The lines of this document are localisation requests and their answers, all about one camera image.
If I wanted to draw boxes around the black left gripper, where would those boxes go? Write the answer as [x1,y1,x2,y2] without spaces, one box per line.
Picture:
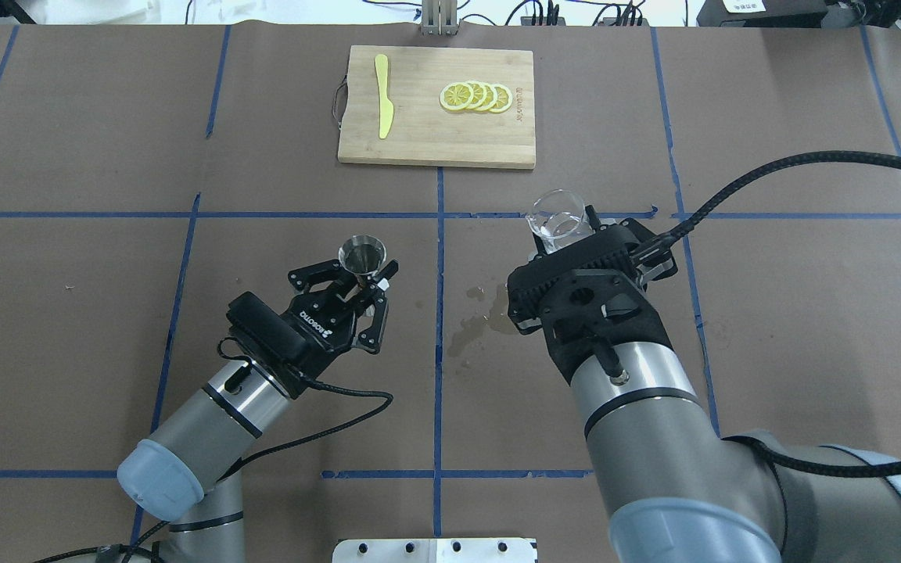
[282,260,400,375]

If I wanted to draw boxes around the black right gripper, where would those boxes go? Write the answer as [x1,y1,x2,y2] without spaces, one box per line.
[583,206,679,281]

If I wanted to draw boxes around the steel jigger measuring cup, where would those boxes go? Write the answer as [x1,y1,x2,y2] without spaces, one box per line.
[337,235,387,286]

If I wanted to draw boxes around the clear glass cup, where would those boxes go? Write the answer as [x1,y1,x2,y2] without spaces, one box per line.
[525,189,591,254]

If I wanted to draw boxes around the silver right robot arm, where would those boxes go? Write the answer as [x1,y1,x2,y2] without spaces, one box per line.
[553,267,901,562]

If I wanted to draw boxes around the bamboo cutting board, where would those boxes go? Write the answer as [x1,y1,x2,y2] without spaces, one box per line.
[337,45,537,170]

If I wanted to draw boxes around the yellow plastic knife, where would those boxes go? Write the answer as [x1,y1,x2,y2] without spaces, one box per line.
[373,53,396,140]

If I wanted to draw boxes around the lemon slice nearest knife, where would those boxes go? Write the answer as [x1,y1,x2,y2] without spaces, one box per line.
[439,81,473,112]

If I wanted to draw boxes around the lemon slice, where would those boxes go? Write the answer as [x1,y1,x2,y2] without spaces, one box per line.
[487,84,514,114]
[476,83,498,112]
[465,80,490,111]

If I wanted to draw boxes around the black box on desk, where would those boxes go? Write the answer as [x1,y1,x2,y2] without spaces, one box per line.
[696,1,828,28]

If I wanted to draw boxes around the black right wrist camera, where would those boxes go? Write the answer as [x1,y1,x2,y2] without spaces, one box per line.
[505,235,673,384]

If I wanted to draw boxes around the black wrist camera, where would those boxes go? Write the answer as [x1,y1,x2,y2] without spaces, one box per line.
[505,235,673,384]
[226,292,314,374]

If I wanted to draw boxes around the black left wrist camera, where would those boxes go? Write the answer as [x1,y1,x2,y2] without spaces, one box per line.
[226,292,314,374]

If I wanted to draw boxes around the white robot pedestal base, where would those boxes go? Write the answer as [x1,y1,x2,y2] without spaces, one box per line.
[332,536,539,562]

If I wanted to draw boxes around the aluminium frame post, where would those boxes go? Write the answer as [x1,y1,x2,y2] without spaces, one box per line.
[419,0,461,36]

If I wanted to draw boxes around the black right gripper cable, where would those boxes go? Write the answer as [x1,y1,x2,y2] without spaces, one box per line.
[638,151,901,478]

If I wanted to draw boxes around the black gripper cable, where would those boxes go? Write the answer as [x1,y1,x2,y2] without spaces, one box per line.
[28,336,394,563]
[638,151,901,478]

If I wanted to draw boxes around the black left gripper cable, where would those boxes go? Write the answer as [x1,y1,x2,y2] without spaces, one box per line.
[28,336,394,563]

